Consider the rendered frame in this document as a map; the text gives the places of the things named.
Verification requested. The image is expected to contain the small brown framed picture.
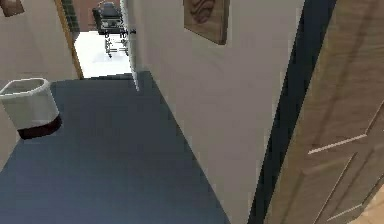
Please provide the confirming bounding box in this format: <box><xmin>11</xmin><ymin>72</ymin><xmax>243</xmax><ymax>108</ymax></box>
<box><xmin>0</xmin><ymin>0</ymin><xmax>26</xmax><ymax>18</ymax></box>

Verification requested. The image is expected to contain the white bin with dark base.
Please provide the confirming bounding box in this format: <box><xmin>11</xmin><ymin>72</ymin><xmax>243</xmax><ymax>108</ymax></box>
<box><xmin>0</xmin><ymin>77</ymin><xmax>63</xmax><ymax>140</ymax></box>

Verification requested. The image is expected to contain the white room door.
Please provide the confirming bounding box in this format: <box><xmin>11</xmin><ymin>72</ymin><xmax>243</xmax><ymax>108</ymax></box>
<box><xmin>120</xmin><ymin>0</ymin><xmax>141</xmax><ymax>92</ymax></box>

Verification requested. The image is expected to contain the wooden framed wall picture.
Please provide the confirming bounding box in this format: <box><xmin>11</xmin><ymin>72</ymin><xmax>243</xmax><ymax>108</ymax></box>
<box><xmin>182</xmin><ymin>0</ymin><xmax>231</xmax><ymax>46</ymax></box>

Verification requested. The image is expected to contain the brown wooden panel door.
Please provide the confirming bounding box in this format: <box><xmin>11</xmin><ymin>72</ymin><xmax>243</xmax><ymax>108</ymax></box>
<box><xmin>263</xmin><ymin>0</ymin><xmax>384</xmax><ymax>224</ymax></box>

